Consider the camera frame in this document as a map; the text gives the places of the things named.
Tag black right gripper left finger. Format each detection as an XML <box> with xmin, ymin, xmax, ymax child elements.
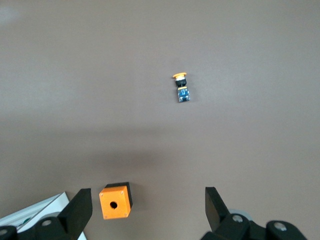
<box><xmin>0</xmin><ymin>188</ymin><xmax>93</xmax><ymax>240</ymax></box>

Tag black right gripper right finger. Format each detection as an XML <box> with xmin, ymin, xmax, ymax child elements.
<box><xmin>201</xmin><ymin>187</ymin><xmax>307</xmax><ymax>240</ymax></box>

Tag yellow cap push button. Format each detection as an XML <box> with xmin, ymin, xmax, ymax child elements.
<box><xmin>172</xmin><ymin>71</ymin><xmax>191</xmax><ymax>103</ymax></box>

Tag orange box with round hole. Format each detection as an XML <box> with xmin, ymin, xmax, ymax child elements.
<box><xmin>98</xmin><ymin>181</ymin><xmax>134</xmax><ymax>220</ymax></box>

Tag brown table cover mat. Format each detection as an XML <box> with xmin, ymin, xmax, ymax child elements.
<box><xmin>0</xmin><ymin>0</ymin><xmax>320</xmax><ymax>240</ymax></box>

